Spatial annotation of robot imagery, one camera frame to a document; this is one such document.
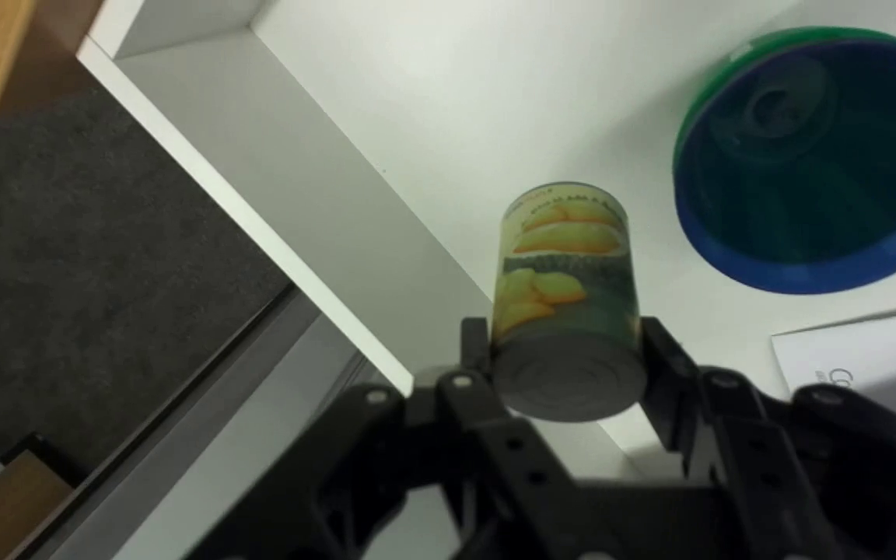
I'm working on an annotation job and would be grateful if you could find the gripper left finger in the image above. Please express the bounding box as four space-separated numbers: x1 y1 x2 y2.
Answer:
184 317 600 560

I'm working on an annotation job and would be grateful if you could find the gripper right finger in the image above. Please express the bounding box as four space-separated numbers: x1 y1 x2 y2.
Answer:
639 315 896 560

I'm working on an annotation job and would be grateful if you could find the tin can with fruit label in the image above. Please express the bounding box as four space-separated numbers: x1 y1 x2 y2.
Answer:
488 181 649 423

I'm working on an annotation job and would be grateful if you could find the white printed paper sheet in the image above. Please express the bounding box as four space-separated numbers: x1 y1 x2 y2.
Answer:
771 307 896 436

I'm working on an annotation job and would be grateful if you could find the blue plastic bowl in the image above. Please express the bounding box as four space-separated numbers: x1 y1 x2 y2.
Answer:
672 39 896 296

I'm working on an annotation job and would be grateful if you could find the green plastic bowl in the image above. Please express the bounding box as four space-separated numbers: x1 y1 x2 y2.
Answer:
674 26 896 160

